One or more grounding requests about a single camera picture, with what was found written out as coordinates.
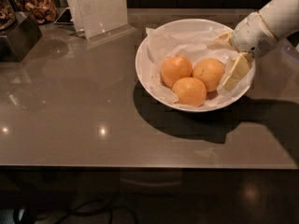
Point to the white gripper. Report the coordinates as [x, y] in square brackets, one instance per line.
[252, 34]

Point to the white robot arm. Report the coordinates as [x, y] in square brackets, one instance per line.
[281, 16]

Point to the right orange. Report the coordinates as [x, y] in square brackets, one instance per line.
[210, 71]

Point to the orange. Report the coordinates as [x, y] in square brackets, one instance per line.
[175, 68]
[210, 71]
[190, 91]

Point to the front orange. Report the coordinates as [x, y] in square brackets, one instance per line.
[190, 91]

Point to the left orange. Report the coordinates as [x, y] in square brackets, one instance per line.
[175, 68]

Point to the white ceramic bowl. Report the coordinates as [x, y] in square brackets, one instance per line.
[190, 65]

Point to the clear acrylic sign holder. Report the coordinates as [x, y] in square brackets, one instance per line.
[100, 20]

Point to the glass jar of dried snacks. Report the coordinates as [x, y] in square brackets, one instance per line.
[45, 11]

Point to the black square box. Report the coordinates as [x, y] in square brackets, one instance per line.
[17, 40]

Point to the glass jar at left edge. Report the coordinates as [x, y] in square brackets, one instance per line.
[7, 15]

